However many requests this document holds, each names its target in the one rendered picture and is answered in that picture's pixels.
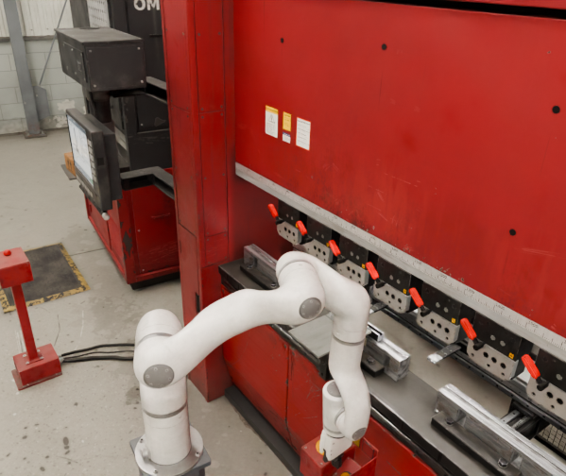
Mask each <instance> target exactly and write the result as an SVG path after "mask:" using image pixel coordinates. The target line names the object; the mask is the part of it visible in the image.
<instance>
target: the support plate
mask: <svg viewBox="0 0 566 476"><path fill-rule="evenodd" d="M326 315H327V316H329V317H330V318H331V315H333V316H334V314H333V313H329V314H326ZM326 315H324V316H322V317H319V318H317V319H315V320H312V321H310V322H308V323H305V324H303V325H301V326H298V327H297V328H295V329H292V330H290V331H288V333H289V334H290V335H291V336H293V337H294V338H295V339H296V340H297V341H298V342H300V343H301V344H302V345H303V346H304V347H305V348H307V349H308V350H309V351H310V352H311V353H313V354H314V355H315V356H316V357H317V358H320V357H322V356H324V355H326V354H328V353H330V346H331V339H332V331H333V324H334V322H333V320H331V319H330V318H329V317H327V316H326Z"/></svg>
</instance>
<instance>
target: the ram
mask: <svg viewBox="0 0 566 476"><path fill-rule="evenodd" d="M233 51H234V109H235V161H236V162H237V163H239V164H241V165H243V166H244V167H246V168H248V169H249V170H251V171H253V172H255V173H256V174H258V175H260V176H262V177H264V178H266V179H269V180H270V181H272V182H274V183H276V184H278V185H280V186H282V187H283V188H284V189H286V190H288V191H290V192H292V193H294V194H295V195H297V196H300V197H302V198H304V199H306V200H307V201H309V202H311V203H313V204H315V205H317V206H319V207H320V208H321V209H323V210H325V211H327V212H329V213H332V214H333V215H335V216H337V217H339V218H341V219H343V220H345V221H346V222H348V223H350V224H352V225H354V226H356V227H357V228H359V229H361V230H363V231H365V232H367V233H369V234H371V235H372V236H374V237H376V238H378V239H380V240H382V241H384V242H385V243H387V244H389V245H391V246H393V247H396V248H397V249H399V250H400V251H402V252H404V253H406V254H408V255H409V256H411V257H413V258H415V259H417V260H419V261H421V262H423V263H424V264H427V265H429V266H431V267H433V268H435V269H436V270H437V271H439V272H441V273H443V274H445V275H447V276H448V277H450V278H452V279H454V280H456V281H459V282H460V283H462V284H464V285H466V286H468V287H470V288H471V289H472V290H474V291H476V292H478V293H480V294H482V295H484V296H486V297H487V298H490V299H492V300H494V301H496V302H498V303H499V304H501V305H503V306H505V307H507V308H508V309H510V310H511V311H513V312H515V313H517V314H519V315H522V316H523V317H525V318H527V319H529V320H531V321H533V322H535V323H537V324H538V325H540V326H542V327H544V328H545V329H547V330H549V331H550V332H553V333H555V334H557V335H559V336H561V337H562V338H564V339H566V17H559V16H549V15H538V14H527V13H517V12H506V11H496V10H485V9H475V8H455V7H444V6H434V5H424V4H413V3H402V2H391V1H381V0H233ZM266 106H269V107H271V108H273V109H276V110H278V134H277V138H276V137H274V136H271V135H269V134H267V133H266ZM283 112H286V113H289V114H291V128H290V131H288V130H286V129H283ZM297 117H299V118H302V119H304V120H307V121H310V122H311V130H310V149H309V151H308V150H306V149H303V148H301V147H299V146H296V134H297ZM283 132H285V133H287V134H289V135H290V143H288V142H286V141H283ZM235 173H236V175H237V176H239V177H241V178H243V179H245V180H247V181H249V182H250V183H252V184H254V185H256V186H257V187H259V188H261V189H263V190H264V191H266V192H268V193H270V194H271V195H273V196H276V197H277V198H278V199H280V200H282V201H284V202H285V203H287V204H289V205H291V206H292V207H294V208H296V209H298V210H299V211H301V212H303V213H305V214H307V215H309V216H311V217H313V218H314V219H316V220H317V221H319V222H320V223H322V224H324V225H326V226H327V227H329V228H331V229H333V230H335V231H337V232H339V233H340V234H342V235H344V236H346V237H347V238H349V239H351V240H353V241H354V242H355V243H357V244H359V245H361V246H362V247H365V248H367V249H368V250H370V251H372V252H374V253H375V254H377V255H379V256H381V257H382V258H384V259H386V260H388V261H389V262H391V263H393V264H396V265H397V266H399V267H400V268H402V269H403V270H405V271H407V272H409V273H410V274H412V275H414V276H416V277H417V278H419V279H421V280H423V281H425V282H427V283H429V284H431V285H432V286H434V287H436V288H437V289H438V290H440V291H442V292H444V293H445V294H447V295H449V296H451V297H452V298H455V299H457V300H458V301H460V302H462V303H464V304H465V305H467V306H469V307H471V308H473V309H474V310H475V311H477V312H479V313H480V314H482V315H485V316H486V317H488V318H490V319H492V320H493V321H495V322H497V323H499V324H500V325H502V326H504V327H506V328H508V329H509V330H511V331H513V332H515V333H517V334H519V335H520V336H521V337H523V338H525V339H527V340H528V341H530V342H532V343H534V344H535V345H537V346H539V347H541V348H542V349H545V350H547V351H549V352H550V353H552V354H554V355H556V356H557V357H558V358H560V359H562V360H563V361H565V362H566V351H565V350H563V349H562V348H559V347H557V346H555V345H554V344H552V343H550V342H548V341H546V340H545V339H543V338H541V337H539V336H537V335H536V334H534V333H533V332H531V331H528V330H527V329H525V328H523V327H521V326H519V325H518V324H516V323H514V322H512V321H510V320H509V319H507V318H505V317H503V316H501V315H500V314H497V313H495V312H493V311H492V310H491V309H489V308H487V307H485V306H484V305H482V304H480V303H478V302H476V301H474V300H473V299H471V298H469V297H466V296H465V295H463V294H461V293H459V292H457V291H456V290H455V289H453V288H451V287H449V286H448V285H446V284H444V283H442V282H440V281H439V280H436V279H434V278H432V277H430V276H429V275H427V274H425V273H423V272H421V271H420V270H418V269H417V268H415V267H413V266H412V265H410V264H408V263H405V262H404V261H402V260H400V259H398V258H396V257H395V256H393V255H391V254H389V253H387V252H386V251H384V250H382V249H380V248H379V247H377V246H375V245H373V244H371V243H369V242H368V241H366V240H364V239H362V238H360V237H359V236H357V235H355V234H353V233H351V232H350V231H348V230H346V229H343V228H342V227H340V226H338V225H337V224H335V223H334V222H332V221H330V220H328V219H326V218H324V217H323V216H321V215H319V214H317V213H315V212H313V211H311V210H309V209H307V208H306V207H304V206H302V205H301V204H299V203H298V202H296V201H294V200H292V199H290V198H289V197H287V196H285V195H282V194H281V193H279V192H277V191H275V190H273V189H271V188H270V187H268V186H266V185H264V184H263V183H262V182H260V181H258V180H256V179H254V178H252V177H250V176H248V175H246V174H245V173H243V172H241V171H239V170H237V169H236V168H235Z"/></svg>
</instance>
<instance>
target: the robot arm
mask: <svg viewBox="0 0 566 476"><path fill-rule="evenodd" d="M276 277H277V280H278V283H279V285H280V288H278V289H276V290H272V291H259V290H253V289H243V290H240V291H237V292H234V293H232V294H230V295H228V296H226V297H223V298H222V299H220V300H218V301H216V302H214V303H212V304H211V305H209V306H208V307H206V308H205V309H204V310H202V311H201V312H200V313H199V314H198V315H197V316H196V317H195V318H194V319H193V320H192V321H191V322H190V323H189V324H188V325H187V326H185V327H184V328H182V326H181V323H180V321H179V319H178V318H177V317H176V315H175V314H173V313H172V312H170V311H168V310H164V309H157V310H153V311H150V312H148V313H146V314H145V315H144V316H143V317H142V318H141V320H140V322H139V324H138V326H137V330H136V336H135V348H134V360H133V367H134V372H135V375H136V377H137V379H138V381H139V382H140V395H141V403H142V411H143V418H144V425H145V434H144V435H143V436H142V437H141V438H140V440H139V442H138V443H137V446H136V448H135V461H136V464H137V466H138V468H139V469H140V470H141V471H142V472H143V473H144V474H145V475H147V476H181V475H183V474H185V473H187V472H188V471H190V470H191V469H192V468H193V467H194V466H195V465H196V464H197V463H198V462H199V460H200V458H201V456H202V453H203V440H202V437H201V435H200V433H199V432H198V431H197V430H196V429H195V428H193V427H192V426H190V425H189V413H188V401H187V388H186V375H187V374H188V373H189V372H190V371H192V370H193V369H194V368H195V367H196V366H197V365H198V364H199V363H200V362H201V361H202V360H203V359H204V358H205V357H206V356H207V355H208V354H209V353H211V352H212V351H213V350H214V349H216V348H217V347H218V346H219V345H221V344H222V343H224V342H225V341H227V340H229V339H230V338H232V337H234V336H235V335H238V334H240V333H242V332H245V331H248V330H250V329H252V328H255V327H258V326H261V325H265V324H284V325H299V324H303V323H306V322H308V321H310V320H312V319H314V318H316V317H317V316H318V315H319V314H320V313H321V311H322V310H323V308H324V307H325V308H326V309H328V310H329V311H330V312H332V313H333V314H334V324H333V331H332V339H331V346H330V354H329V369H330V372H331V374H332V376H333V378H334V379H333V380H332V381H329V382H327V383H326V384H325V385H324V386H323V431H322V433H321V437H320V444H319V452H320V453H323V452H324V454H323V459H322V460H323V461H324V462H325V463H326V462H328V461H331V460H332V465H333V466H334V467H336V468H337V469H339V468H341V467H342V457H343V456H344V451H345V450H346V449H348V448H349V447H350V446H351V445H352V441H356V440H358V439H360V438H361V437H363V435H364V434H365V432H366V430H367V427H368V425H369V416H370V395H369V389H368V386H367V383H366V380H365V378H364V375H363V373H362V371H361V367H360V363H361V357H362V352H363V347H364V343H365V338H366V332H367V326H368V322H369V311H370V298H369V294H368V292H367V290H366V289H365V288H364V287H363V286H361V285H360V284H358V283H357V282H355V281H353V280H349V279H347V278H346V277H344V276H342V275H340V274H339V273H337V272H336V271H334V270H333V269H332V268H331V267H330V266H328V265H327V264H325V263H324V262H322V261H321V260H319V259H318V258H316V257H314V256H312V255H309V254H306V253H303V252H299V251H290V252H287V253H285V254H284V255H282V257H281V258H280V259H279V260H278V261H277V264H276Z"/></svg>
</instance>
